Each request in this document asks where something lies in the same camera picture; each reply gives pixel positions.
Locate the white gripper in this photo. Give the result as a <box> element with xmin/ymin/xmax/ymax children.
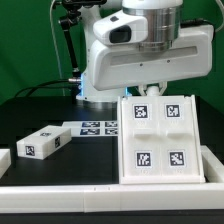
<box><xmin>89</xmin><ymin>25</ymin><xmax>213</xmax><ymax>96</ymax></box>

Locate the white door panel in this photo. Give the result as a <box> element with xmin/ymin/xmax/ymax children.
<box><xmin>161</xmin><ymin>97</ymin><xmax>189</xmax><ymax>173</ymax></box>
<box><xmin>125</xmin><ymin>103</ymin><xmax>158</xmax><ymax>176</ymax></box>

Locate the white cabinet body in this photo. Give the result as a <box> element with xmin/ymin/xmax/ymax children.
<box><xmin>117</xmin><ymin>96</ymin><xmax>205</xmax><ymax>184</ymax></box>

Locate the white cabinet top block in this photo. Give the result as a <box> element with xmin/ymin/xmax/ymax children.
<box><xmin>17</xmin><ymin>125</ymin><xmax>72</xmax><ymax>160</ymax></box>

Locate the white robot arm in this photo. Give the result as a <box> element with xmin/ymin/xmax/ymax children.
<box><xmin>78</xmin><ymin>0</ymin><xmax>214</xmax><ymax>102</ymax></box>

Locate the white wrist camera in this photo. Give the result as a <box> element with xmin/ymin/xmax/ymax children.
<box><xmin>93</xmin><ymin>14</ymin><xmax>148</xmax><ymax>45</ymax></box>

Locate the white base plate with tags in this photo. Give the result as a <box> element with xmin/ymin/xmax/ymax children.
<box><xmin>62</xmin><ymin>120</ymin><xmax>118</xmax><ymax>137</ymax></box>

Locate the white cable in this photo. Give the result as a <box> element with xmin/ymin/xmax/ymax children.
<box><xmin>49</xmin><ymin>0</ymin><xmax>66</xmax><ymax>97</ymax></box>

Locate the white fence rail right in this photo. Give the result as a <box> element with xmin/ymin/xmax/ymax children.
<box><xmin>201</xmin><ymin>146</ymin><xmax>224</xmax><ymax>183</ymax></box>

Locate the white fence rail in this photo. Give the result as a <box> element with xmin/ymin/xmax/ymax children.
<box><xmin>201</xmin><ymin>146</ymin><xmax>224</xmax><ymax>183</ymax></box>
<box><xmin>0</xmin><ymin>183</ymin><xmax>224</xmax><ymax>213</ymax></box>
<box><xmin>0</xmin><ymin>149</ymin><xmax>11</xmax><ymax>179</ymax></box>

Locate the black camera stand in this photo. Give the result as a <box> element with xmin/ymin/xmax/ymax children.
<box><xmin>57</xmin><ymin>0</ymin><xmax>81</xmax><ymax>104</ymax></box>

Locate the black cable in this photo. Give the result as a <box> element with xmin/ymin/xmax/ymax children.
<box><xmin>13</xmin><ymin>79</ymin><xmax>83</xmax><ymax>98</ymax></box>

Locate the white fence rail front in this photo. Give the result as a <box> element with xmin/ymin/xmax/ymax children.
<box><xmin>0</xmin><ymin>183</ymin><xmax>224</xmax><ymax>213</ymax></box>

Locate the white fence rail left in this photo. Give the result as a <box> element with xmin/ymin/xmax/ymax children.
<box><xmin>0</xmin><ymin>149</ymin><xmax>11</xmax><ymax>179</ymax></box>

